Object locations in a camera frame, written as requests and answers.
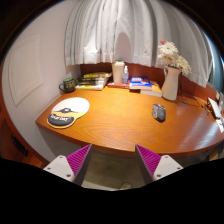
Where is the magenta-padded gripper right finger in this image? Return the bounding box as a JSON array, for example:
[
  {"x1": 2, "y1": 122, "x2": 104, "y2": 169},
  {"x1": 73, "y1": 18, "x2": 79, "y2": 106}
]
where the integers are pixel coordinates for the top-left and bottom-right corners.
[{"x1": 134, "y1": 143, "x2": 184, "y2": 185}]

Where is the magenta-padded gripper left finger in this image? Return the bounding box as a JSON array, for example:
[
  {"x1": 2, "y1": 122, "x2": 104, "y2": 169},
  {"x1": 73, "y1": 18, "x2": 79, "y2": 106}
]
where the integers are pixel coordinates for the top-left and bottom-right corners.
[{"x1": 43, "y1": 143, "x2": 94, "y2": 187}]

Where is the dark grey computer mouse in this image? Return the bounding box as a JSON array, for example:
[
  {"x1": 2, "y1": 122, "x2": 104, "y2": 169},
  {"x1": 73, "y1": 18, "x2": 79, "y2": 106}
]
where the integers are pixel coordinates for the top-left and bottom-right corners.
[{"x1": 151, "y1": 103, "x2": 167, "y2": 122}]

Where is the white yellow black mouse pad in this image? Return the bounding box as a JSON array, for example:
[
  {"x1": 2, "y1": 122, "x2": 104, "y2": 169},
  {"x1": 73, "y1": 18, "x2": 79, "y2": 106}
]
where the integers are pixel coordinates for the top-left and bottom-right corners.
[{"x1": 46, "y1": 96, "x2": 91, "y2": 130}]

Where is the white tilted desk device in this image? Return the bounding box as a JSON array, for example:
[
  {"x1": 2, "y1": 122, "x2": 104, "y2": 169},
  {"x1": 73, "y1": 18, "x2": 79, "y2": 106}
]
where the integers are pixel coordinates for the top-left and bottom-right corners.
[{"x1": 206, "y1": 97, "x2": 223, "y2": 120}]

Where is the orange cover book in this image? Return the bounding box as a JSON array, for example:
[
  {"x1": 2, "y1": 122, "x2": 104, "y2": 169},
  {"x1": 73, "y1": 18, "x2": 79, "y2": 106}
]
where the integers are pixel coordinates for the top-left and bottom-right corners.
[{"x1": 139, "y1": 79, "x2": 163, "y2": 98}]

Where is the white ceramic jug vase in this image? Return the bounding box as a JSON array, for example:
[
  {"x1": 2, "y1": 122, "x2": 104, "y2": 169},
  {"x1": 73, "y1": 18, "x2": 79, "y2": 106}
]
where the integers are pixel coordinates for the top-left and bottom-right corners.
[{"x1": 161, "y1": 65, "x2": 182, "y2": 102}]

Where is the dark green mug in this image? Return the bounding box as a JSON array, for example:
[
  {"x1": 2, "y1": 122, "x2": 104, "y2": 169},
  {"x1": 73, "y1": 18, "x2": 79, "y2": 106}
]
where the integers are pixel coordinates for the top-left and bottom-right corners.
[{"x1": 58, "y1": 77, "x2": 77, "y2": 94}]

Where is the white-edged thick book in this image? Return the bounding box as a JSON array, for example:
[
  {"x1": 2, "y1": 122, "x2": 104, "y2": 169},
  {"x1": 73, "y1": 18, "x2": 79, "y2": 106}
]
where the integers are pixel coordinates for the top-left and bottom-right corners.
[{"x1": 75, "y1": 83, "x2": 106, "y2": 92}]

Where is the dark thick book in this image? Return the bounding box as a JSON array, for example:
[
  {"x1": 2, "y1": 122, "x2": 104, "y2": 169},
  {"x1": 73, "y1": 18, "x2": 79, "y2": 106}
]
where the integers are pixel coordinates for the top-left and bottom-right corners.
[{"x1": 75, "y1": 76, "x2": 109, "y2": 86}]

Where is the red flat book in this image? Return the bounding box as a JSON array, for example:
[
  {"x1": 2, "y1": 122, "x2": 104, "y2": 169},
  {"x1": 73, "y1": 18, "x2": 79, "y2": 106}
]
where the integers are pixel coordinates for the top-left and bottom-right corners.
[{"x1": 106, "y1": 81, "x2": 131, "y2": 90}]

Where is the clear pump bottle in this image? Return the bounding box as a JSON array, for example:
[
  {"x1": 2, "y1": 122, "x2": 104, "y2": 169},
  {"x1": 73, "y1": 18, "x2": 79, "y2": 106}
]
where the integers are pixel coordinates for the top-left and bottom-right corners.
[{"x1": 121, "y1": 65, "x2": 130, "y2": 85}]

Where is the yellow black cover book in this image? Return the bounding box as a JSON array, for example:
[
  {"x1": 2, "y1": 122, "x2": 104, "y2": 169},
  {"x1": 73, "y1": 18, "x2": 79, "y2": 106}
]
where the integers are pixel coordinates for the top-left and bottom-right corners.
[{"x1": 82, "y1": 71, "x2": 113, "y2": 80}]

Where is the cream lidded tumbler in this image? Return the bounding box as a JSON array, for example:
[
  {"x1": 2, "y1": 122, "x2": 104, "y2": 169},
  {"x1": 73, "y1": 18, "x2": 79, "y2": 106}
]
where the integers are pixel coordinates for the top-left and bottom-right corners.
[{"x1": 111, "y1": 60, "x2": 126, "y2": 84}]

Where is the white daisy bouquet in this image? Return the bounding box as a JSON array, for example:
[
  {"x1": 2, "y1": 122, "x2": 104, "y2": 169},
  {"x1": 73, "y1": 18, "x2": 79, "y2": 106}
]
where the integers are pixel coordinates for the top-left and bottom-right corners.
[{"x1": 157, "y1": 41, "x2": 193, "y2": 76}]

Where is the white pleated curtain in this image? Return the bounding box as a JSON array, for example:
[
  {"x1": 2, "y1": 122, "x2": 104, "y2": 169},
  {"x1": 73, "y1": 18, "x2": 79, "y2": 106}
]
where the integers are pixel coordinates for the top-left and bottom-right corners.
[{"x1": 64, "y1": 0, "x2": 214, "y2": 88}]

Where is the black cable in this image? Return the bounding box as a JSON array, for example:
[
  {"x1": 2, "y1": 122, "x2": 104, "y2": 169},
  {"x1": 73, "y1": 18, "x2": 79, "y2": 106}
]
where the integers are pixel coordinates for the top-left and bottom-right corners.
[{"x1": 178, "y1": 71, "x2": 209, "y2": 111}]

